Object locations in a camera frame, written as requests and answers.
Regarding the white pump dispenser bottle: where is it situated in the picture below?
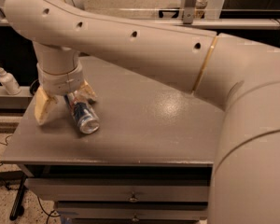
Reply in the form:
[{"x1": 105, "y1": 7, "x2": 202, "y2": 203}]
[{"x1": 0, "y1": 66, "x2": 21, "y2": 95}]

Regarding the grey drawer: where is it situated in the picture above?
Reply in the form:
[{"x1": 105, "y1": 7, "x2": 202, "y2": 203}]
[
  {"x1": 55, "y1": 202, "x2": 207, "y2": 220},
  {"x1": 25, "y1": 178, "x2": 209, "y2": 203}
]

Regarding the grey drawer cabinet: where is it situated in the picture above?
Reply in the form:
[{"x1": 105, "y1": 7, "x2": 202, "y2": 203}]
[{"x1": 2, "y1": 57, "x2": 224, "y2": 224}]

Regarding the black floor cable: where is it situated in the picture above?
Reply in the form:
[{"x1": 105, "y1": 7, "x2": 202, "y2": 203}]
[{"x1": 0, "y1": 128, "x2": 61, "y2": 224}]

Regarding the black stand leg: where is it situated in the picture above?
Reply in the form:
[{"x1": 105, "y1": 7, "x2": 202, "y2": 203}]
[{"x1": 9, "y1": 175, "x2": 26, "y2": 221}]

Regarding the lower grey drawer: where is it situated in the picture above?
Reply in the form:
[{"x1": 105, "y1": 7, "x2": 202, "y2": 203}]
[{"x1": 55, "y1": 202, "x2": 207, "y2": 220}]

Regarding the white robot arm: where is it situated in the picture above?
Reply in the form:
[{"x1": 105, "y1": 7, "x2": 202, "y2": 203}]
[{"x1": 4, "y1": 0, "x2": 280, "y2": 224}]

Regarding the right metal bracket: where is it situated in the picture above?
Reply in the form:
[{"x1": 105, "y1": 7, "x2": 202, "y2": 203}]
[{"x1": 181, "y1": 0, "x2": 197, "y2": 24}]

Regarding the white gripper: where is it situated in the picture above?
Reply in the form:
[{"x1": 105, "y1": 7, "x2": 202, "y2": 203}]
[{"x1": 35, "y1": 62, "x2": 97, "y2": 125}]

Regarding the upper grey drawer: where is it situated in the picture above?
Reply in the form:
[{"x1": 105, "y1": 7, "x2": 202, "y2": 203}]
[{"x1": 25, "y1": 178, "x2": 209, "y2": 203}]

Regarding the blue silver redbull can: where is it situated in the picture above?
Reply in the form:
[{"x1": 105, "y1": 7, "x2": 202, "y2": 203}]
[{"x1": 63, "y1": 92, "x2": 100, "y2": 134}]

